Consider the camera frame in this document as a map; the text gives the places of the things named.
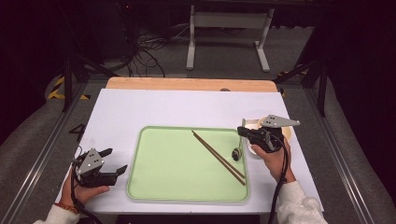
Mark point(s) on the white table sheet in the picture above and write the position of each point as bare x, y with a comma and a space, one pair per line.
155, 105

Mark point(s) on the light green tray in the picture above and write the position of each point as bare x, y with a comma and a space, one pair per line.
174, 168

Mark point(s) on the person's left hand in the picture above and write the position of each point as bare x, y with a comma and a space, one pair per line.
77, 194

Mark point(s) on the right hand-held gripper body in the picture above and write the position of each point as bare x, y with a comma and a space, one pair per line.
271, 138

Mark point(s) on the white square plate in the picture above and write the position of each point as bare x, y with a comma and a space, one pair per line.
251, 123

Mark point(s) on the white metal stand frame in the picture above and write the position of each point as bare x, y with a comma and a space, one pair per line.
230, 19

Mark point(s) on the metal spoon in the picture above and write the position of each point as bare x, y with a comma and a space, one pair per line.
236, 153

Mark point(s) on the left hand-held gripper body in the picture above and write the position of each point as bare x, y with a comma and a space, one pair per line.
91, 161

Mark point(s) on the black metal stand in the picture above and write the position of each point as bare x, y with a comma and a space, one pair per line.
67, 81
322, 87

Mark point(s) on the person's right hand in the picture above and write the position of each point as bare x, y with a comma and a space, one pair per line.
277, 163

